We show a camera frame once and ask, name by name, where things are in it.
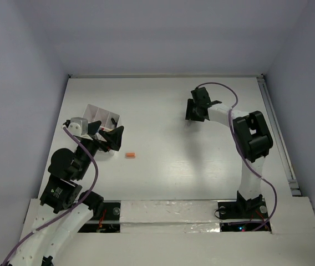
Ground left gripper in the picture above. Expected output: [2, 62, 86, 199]
[75, 120, 124, 178]

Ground black scissors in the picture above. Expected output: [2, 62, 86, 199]
[111, 117, 118, 127]

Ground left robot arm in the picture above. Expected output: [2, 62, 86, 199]
[2, 117, 124, 265]

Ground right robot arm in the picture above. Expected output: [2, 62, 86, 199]
[185, 82, 273, 220]

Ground white divided organizer tray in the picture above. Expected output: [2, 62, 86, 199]
[83, 104, 122, 161]

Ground orange eraser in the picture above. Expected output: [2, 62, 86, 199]
[125, 152, 136, 158]

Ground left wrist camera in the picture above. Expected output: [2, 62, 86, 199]
[63, 117, 89, 138]

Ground aluminium rail right side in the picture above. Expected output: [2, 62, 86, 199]
[257, 75, 303, 197]

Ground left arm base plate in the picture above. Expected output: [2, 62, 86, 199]
[78, 201, 121, 233]

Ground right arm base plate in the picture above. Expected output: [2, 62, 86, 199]
[214, 201, 272, 232]

